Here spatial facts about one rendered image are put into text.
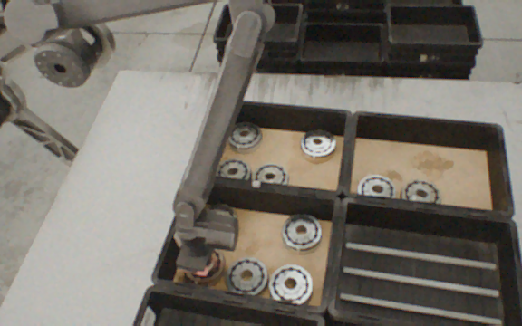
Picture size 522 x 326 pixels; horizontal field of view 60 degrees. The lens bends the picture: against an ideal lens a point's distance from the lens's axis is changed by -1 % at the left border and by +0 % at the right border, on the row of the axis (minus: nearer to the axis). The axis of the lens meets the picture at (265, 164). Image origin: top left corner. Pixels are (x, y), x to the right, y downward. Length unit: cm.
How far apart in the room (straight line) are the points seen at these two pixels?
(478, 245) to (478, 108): 64
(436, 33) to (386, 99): 77
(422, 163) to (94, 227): 100
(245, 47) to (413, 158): 76
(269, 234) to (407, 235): 35
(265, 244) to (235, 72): 54
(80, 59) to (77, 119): 168
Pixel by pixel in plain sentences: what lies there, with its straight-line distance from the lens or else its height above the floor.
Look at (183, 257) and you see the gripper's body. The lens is 104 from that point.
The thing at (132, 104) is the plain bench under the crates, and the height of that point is 70.
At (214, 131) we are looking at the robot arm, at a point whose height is 127.
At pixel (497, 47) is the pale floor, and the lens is 324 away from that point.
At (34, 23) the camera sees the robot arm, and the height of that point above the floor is 145.
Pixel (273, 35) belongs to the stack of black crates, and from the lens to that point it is 235.
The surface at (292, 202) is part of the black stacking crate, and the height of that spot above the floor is 90.
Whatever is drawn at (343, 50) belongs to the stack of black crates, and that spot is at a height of 38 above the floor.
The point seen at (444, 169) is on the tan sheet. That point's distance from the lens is 136.
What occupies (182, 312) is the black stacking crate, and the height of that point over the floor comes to 83.
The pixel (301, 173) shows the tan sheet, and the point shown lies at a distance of 130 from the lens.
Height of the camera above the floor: 187
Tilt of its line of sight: 52 degrees down
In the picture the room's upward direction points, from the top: 7 degrees counter-clockwise
